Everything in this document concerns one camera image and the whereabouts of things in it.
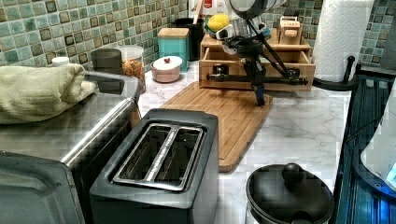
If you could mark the clear jar with cereal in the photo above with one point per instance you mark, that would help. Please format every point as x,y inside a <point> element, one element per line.
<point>133,63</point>

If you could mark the wooden drawer with black handle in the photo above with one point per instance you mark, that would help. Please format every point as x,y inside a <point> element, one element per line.
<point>233,65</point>

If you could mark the paper towel roll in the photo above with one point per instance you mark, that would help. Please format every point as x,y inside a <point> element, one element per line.
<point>341,29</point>

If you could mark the yellow lemon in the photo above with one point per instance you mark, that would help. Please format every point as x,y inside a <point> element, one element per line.
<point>217,22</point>

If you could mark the small wooden box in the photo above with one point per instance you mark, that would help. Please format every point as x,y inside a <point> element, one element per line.
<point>289,30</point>

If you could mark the black pot with lid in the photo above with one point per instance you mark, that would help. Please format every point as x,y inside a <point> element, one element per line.
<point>288,194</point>

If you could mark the white bottle cap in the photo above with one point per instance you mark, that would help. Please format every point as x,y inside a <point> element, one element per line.
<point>60,61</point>

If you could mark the stainless steel toaster oven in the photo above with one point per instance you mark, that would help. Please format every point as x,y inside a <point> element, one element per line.
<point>48,167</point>

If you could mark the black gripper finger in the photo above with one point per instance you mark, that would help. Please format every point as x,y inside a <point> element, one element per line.
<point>250,69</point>
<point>259,90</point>

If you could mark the teal canister with wooden lid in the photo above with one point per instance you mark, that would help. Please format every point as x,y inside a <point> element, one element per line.
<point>175,42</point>

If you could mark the wooden utensil handle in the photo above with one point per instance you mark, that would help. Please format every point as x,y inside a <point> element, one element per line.
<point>198,11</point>

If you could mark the bamboo cutting board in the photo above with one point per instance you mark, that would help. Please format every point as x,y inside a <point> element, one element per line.
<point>239,117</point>

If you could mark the pink ceramic pot with lid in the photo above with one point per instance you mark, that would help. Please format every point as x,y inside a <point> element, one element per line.
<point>166,69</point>

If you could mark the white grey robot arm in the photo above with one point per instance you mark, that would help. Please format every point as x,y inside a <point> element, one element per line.
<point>243,14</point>

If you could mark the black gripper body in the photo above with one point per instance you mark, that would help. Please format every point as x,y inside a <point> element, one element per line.
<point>245,47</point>

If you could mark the black two-slot toaster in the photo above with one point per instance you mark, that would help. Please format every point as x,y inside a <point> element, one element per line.
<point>165,171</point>

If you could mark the dark grey cup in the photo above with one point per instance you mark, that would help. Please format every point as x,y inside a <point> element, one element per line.
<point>107,60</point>

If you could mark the black paper towel holder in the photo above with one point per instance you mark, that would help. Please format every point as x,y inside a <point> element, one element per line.
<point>346,84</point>

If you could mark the black utensil holder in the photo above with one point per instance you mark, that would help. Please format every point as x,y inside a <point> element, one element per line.
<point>196,34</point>

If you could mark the light green towel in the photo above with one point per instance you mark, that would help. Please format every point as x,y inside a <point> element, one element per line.
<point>30,94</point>

